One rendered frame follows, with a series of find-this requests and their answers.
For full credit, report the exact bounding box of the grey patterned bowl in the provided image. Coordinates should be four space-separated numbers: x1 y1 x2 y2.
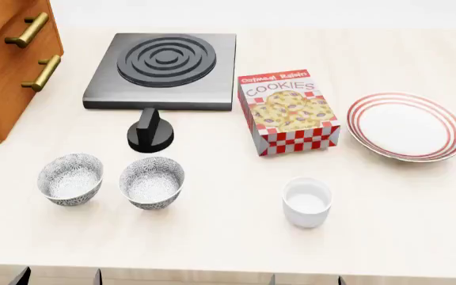
36 152 105 207
118 156 186 211

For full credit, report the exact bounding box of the white plate with red rings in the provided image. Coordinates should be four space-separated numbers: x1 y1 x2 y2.
346 91 456 163

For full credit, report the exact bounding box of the white ceramic cup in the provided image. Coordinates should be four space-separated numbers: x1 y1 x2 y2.
281 176 333 230

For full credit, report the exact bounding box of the black stove knob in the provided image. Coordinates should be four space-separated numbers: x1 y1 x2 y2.
127 107 176 154

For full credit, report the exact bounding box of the oatmeal raisin cookies box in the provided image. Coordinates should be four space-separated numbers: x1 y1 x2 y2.
237 69 341 158

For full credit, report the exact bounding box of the black flat stove burner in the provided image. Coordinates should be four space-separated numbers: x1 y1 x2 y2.
82 32 238 112

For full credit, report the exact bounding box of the brass drawer handle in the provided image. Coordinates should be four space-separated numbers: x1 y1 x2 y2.
4 11 50 50
21 54 63 93

